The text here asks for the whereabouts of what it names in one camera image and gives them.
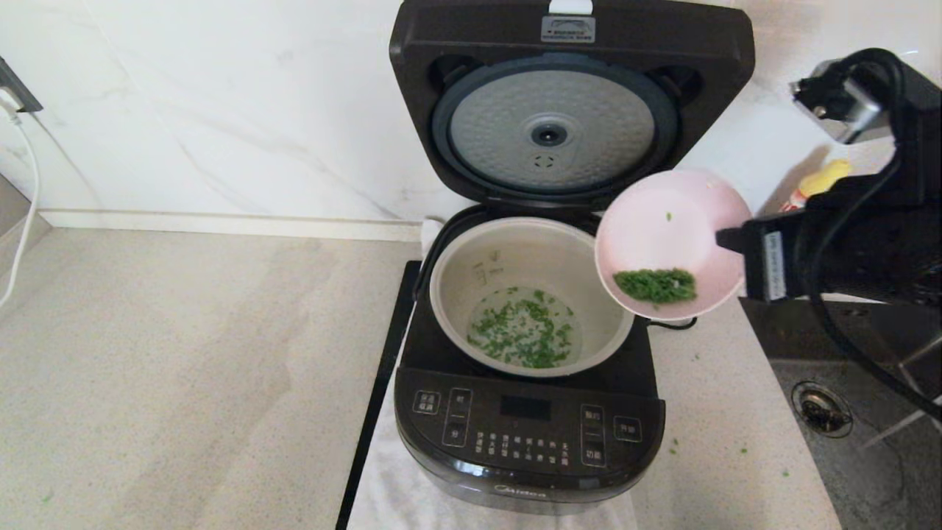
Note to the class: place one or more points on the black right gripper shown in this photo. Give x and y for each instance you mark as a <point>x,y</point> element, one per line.
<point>831,250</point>

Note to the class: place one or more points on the white round bowl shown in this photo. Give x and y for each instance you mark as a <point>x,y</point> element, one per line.
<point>662,235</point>

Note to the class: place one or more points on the black rice cooker lid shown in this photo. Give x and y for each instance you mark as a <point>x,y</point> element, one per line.
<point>456,73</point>

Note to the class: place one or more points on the grey rice cooker inner pot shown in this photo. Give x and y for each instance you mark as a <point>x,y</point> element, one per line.
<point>456,294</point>

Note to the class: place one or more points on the black Midea rice cooker body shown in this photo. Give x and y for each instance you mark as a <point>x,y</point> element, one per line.
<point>530,442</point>

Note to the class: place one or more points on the orange yellow detergent bottle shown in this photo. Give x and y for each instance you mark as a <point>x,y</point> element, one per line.
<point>824,180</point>

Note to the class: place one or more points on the metal sink drain strainer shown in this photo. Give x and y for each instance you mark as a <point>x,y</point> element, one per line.
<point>820,414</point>

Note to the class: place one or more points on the black flat strip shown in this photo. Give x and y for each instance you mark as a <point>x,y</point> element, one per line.
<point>388,368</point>

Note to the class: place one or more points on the white cloth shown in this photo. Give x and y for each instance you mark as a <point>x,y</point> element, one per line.
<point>390,493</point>

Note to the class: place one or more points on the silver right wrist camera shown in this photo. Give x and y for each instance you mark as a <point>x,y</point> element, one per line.
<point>846,110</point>

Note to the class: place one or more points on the grey wall socket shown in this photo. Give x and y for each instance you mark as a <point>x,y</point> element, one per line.
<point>18,92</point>

